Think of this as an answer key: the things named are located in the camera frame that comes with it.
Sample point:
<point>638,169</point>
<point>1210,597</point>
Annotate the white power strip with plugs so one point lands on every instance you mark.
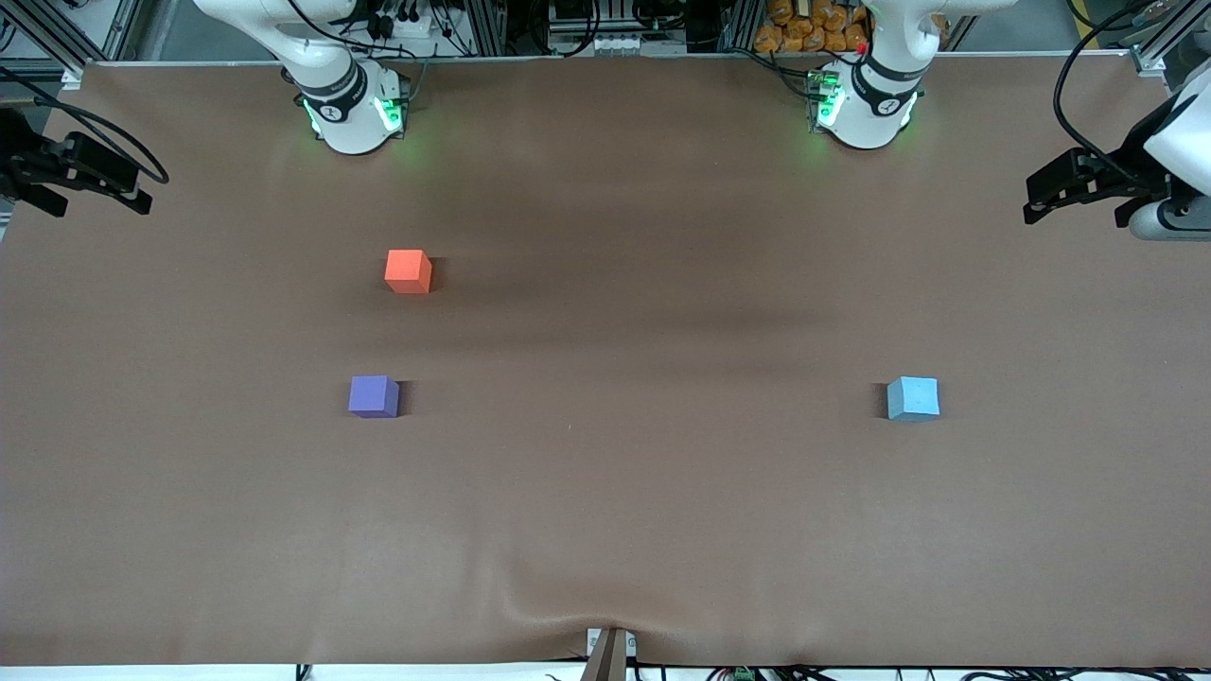
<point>416,26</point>

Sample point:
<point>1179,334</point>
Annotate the orange snack packet pile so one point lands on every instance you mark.
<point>804,28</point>

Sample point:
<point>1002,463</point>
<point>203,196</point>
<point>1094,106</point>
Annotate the purple foam block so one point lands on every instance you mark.
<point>373,394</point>

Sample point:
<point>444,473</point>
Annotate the brown table mat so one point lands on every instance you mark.
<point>605,473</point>

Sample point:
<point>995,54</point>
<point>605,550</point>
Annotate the aluminium frame profile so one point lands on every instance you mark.
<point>484,26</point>
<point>52,38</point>
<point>1162,43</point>
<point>743,26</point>

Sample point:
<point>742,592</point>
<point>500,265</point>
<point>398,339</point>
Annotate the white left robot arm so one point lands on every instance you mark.
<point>866,113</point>

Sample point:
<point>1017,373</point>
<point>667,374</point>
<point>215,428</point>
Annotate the light blue foam block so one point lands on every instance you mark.
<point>913,397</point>

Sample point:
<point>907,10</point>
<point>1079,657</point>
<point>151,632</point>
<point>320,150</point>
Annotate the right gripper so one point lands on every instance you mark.
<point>21,161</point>

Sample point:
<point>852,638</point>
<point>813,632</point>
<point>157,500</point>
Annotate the green terminal connector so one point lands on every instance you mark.
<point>742,674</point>

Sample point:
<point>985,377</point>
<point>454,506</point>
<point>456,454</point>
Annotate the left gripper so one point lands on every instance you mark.
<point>1126,163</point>

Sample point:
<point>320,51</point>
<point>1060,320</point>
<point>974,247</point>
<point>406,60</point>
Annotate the brown camera mount bracket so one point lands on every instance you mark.
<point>606,657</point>

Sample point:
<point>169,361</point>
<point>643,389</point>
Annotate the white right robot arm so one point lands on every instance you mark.
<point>345,113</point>

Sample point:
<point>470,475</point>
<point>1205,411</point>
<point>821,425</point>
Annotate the orange foam block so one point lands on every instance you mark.
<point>408,270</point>

